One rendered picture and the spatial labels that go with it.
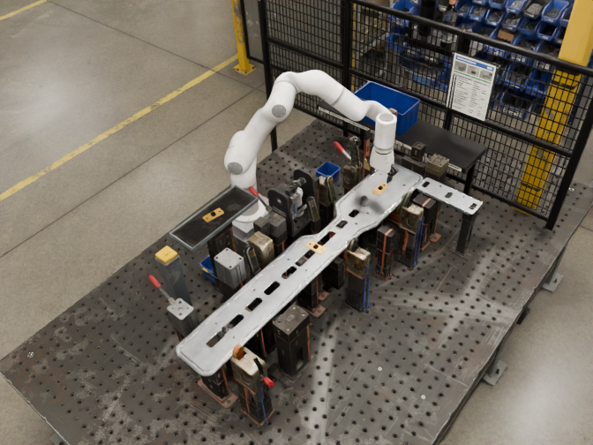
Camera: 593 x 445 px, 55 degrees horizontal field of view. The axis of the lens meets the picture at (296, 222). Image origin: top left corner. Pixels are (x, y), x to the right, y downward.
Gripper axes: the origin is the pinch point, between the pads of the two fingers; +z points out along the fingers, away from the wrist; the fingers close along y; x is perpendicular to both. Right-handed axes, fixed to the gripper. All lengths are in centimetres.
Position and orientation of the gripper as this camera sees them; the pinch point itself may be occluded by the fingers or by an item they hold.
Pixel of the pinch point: (380, 176)
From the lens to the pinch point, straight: 261.9
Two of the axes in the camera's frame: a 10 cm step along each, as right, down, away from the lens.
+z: 0.3, 7.0, 7.1
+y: 7.6, 4.5, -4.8
